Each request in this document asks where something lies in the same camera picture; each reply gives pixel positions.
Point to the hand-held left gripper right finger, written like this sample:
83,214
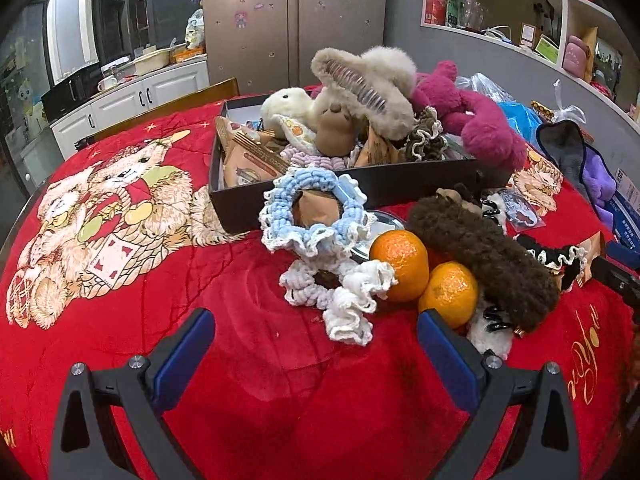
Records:
445,360

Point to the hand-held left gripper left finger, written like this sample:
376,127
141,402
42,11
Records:
185,355

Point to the brown fluffy hair claw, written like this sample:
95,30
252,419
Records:
490,255

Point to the white fluffy hair claw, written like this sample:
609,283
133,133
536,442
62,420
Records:
492,342

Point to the white kitchen cabinets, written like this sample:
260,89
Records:
170,85

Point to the clear plastic bag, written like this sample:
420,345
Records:
485,87
567,110

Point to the blue and white crochet scrunchie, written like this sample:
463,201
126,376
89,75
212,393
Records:
280,195

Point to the green box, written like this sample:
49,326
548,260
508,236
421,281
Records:
454,7

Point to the brown and cream scrunchie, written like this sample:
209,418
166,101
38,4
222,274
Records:
425,140

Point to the brown snack packet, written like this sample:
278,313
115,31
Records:
245,170
595,250
240,132
375,150

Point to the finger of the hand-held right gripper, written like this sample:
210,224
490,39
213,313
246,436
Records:
617,275

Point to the grey plush cloth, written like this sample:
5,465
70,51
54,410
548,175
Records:
570,160

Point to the black and white lace scrunchie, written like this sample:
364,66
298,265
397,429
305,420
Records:
550,257

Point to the blue plastic bag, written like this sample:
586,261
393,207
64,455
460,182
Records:
520,115

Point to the clear glasses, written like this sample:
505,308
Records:
472,12

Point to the white wall shelf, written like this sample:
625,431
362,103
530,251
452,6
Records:
565,15

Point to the red bear print blanket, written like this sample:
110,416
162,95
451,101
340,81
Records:
280,360

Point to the small orange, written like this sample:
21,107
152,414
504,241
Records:
447,292

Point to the pink bag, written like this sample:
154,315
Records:
575,55

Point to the glass door with stickers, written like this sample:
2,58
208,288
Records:
25,95

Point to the silver round dish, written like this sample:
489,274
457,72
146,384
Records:
382,221

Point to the cream basin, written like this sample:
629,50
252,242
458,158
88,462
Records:
152,60

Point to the black cardboard box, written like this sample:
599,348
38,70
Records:
400,180

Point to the beige fluffy hair claw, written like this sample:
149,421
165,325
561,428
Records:
390,75

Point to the white plush toy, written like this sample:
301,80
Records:
287,105

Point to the purple plush cloth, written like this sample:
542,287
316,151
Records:
600,180

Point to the large orange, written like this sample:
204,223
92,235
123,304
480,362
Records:
400,262

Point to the printed white bag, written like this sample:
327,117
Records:
195,30

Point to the blue cardboard box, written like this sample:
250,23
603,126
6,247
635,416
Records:
627,210

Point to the silver refrigerator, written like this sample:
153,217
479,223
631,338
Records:
300,20

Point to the dark kitchen window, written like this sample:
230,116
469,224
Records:
150,10

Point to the small clear packet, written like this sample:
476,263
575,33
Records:
520,207

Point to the small picture frame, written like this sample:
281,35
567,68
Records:
528,34

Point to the white orange print pouch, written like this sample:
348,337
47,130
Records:
295,132

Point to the orange food packet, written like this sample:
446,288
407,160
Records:
189,54

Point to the lilac scrunchie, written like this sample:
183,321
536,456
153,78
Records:
310,160

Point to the magenta plush toy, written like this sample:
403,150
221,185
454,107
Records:
480,120

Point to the brown bow hair clip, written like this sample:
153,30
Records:
450,195

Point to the white mug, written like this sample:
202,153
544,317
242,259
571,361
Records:
106,84

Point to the green card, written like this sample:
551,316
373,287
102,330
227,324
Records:
547,50

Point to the small tan plush figure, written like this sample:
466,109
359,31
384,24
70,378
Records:
335,135

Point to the black microwave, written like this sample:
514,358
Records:
65,97

